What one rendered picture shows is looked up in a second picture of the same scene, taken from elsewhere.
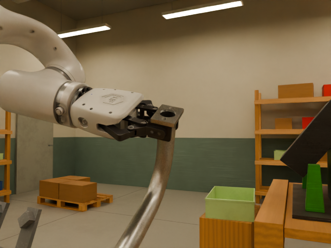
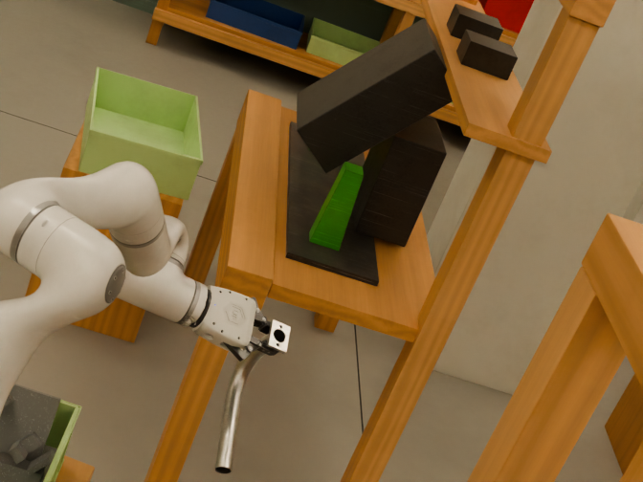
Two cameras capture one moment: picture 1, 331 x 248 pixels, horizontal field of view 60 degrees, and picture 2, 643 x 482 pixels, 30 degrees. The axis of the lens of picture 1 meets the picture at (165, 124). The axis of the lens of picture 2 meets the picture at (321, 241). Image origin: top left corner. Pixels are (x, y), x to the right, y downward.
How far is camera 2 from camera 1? 1.93 m
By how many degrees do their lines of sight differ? 43
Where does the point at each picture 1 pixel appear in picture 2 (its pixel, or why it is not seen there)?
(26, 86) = (158, 293)
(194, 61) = not seen: outside the picture
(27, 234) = not seen: hidden behind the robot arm
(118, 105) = (242, 326)
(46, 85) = (178, 295)
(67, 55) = (185, 243)
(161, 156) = (255, 356)
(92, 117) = (221, 338)
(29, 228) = not seen: hidden behind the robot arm
